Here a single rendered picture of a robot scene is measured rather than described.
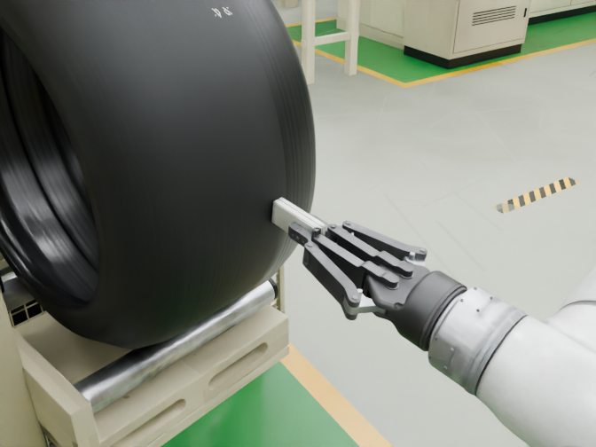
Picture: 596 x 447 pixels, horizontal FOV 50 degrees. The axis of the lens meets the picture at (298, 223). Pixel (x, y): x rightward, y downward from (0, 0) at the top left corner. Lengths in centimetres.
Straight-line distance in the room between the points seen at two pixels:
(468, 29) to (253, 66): 468
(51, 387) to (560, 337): 57
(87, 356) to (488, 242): 216
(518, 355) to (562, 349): 4
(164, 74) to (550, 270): 236
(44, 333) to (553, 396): 84
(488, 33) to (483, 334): 501
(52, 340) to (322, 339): 133
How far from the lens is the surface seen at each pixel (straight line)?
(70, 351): 110
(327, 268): 64
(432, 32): 537
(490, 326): 59
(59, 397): 82
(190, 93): 64
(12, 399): 90
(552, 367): 57
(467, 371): 59
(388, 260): 66
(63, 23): 66
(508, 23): 569
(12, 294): 107
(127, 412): 90
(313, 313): 241
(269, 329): 99
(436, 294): 61
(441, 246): 286
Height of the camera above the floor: 150
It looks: 30 degrees down
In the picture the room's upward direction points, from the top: straight up
